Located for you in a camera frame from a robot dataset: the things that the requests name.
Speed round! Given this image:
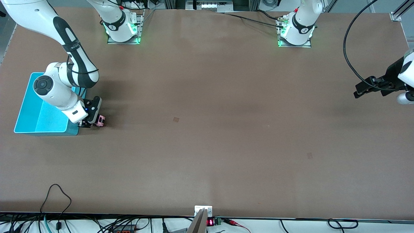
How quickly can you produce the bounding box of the turquoise plastic bin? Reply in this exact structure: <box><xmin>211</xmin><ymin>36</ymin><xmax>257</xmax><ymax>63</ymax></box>
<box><xmin>14</xmin><ymin>72</ymin><xmax>87</xmax><ymax>136</ymax></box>

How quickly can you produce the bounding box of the lit control box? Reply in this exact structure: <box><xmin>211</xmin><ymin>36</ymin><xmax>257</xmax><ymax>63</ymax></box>
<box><xmin>185</xmin><ymin>0</ymin><xmax>234</xmax><ymax>13</ymax></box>

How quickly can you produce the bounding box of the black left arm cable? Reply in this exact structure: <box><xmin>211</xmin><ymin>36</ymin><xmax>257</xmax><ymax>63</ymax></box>
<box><xmin>343</xmin><ymin>0</ymin><xmax>394</xmax><ymax>92</ymax></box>

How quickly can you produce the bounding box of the aluminium frame corner bracket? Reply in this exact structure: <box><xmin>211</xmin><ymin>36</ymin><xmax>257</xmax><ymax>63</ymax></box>
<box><xmin>390</xmin><ymin>0</ymin><xmax>414</xmax><ymax>22</ymax></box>

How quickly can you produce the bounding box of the thin black looped cable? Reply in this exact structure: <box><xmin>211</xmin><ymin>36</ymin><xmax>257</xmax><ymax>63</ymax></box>
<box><xmin>40</xmin><ymin>183</ymin><xmax>72</xmax><ymax>231</ymax></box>

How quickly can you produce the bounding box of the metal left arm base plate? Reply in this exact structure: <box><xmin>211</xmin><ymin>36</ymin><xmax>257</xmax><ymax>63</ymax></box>
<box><xmin>277</xmin><ymin>16</ymin><xmax>312</xmax><ymax>48</ymax></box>

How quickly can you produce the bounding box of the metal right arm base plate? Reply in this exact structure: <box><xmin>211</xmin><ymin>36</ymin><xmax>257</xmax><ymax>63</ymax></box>
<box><xmin>107</xmin><ymin>9</ymin><xmax>145</xmax><ymax>45</ymax></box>

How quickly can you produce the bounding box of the black base signal cable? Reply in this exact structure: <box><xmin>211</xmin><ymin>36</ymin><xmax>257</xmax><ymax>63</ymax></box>
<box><xmin>257</xmin><ymin>9</ymin><xmax>282</xmax><ymax>20</ymax></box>

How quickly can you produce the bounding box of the black base power cable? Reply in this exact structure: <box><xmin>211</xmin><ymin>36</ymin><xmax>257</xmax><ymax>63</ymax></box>
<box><xmin>223</xmin><ymin>12</ymin><xmax>285</xmax><ymax>29</ymax></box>

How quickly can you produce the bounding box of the black coiled cable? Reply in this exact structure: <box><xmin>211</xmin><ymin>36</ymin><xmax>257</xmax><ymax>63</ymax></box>
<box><xmin>327</xmin><ymin>219</ymin><xmax>359</xmax><ymax>229</ymax></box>

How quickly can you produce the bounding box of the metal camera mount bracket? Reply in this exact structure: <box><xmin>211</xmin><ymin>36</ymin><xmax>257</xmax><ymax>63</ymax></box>
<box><xmin>187</xmin><ymin>205</ymin><xmax>213</xmax><ymax>233</ymax></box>

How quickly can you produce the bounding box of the red clip lead cable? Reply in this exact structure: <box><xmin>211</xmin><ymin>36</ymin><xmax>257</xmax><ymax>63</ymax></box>
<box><xmin>223</xmin><ymin>218</ymin><xmax>251</xmax><ymax>233</ymax></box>

